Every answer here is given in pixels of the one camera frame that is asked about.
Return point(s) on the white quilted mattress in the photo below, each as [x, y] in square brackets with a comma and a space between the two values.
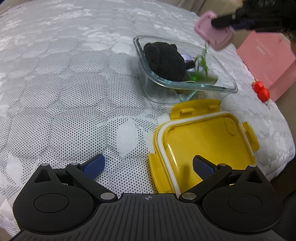
[70, 90]

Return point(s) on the yellow plastic container lid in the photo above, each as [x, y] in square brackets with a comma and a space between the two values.
[198, 127]

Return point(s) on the purple round toy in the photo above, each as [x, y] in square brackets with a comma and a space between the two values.
[189, 61]

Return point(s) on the pink paper bag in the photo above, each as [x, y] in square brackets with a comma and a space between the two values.
[270, 60]

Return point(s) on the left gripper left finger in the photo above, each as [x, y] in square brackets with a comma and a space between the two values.
[84, 176]

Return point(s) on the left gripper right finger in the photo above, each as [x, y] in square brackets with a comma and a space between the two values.
[212, 176]

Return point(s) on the black plush toy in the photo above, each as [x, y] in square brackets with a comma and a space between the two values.
[165, 60]

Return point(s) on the green plastic grass toy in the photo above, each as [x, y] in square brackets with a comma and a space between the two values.
[202, 74]

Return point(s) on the red round toy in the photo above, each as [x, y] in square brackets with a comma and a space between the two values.
[262, 92]

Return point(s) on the clear glass container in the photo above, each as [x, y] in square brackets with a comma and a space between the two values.
[162, 91]

